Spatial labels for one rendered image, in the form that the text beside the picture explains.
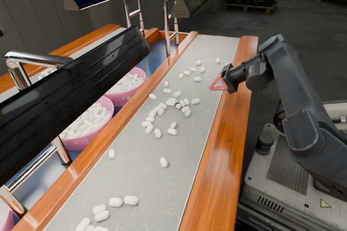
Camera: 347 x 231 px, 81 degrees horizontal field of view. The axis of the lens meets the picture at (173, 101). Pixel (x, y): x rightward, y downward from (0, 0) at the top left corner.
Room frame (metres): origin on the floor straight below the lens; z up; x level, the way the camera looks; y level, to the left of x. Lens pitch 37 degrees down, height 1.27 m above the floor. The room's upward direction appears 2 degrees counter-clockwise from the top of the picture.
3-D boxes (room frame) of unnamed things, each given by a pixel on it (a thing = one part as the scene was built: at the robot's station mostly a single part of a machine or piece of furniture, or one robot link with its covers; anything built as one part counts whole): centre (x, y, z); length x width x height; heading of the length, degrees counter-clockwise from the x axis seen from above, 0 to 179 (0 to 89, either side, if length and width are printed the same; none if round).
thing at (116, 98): (0.87, 0.26, 0.72); 0.27 x 0.27 x 0.10
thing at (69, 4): (1.36, 0.36, 1.08); 0.62 x 0.08 x 0.07; 158
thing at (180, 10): (1.15, -0.15, 1.08); 0.62 x 0.08 x 0.07; 158
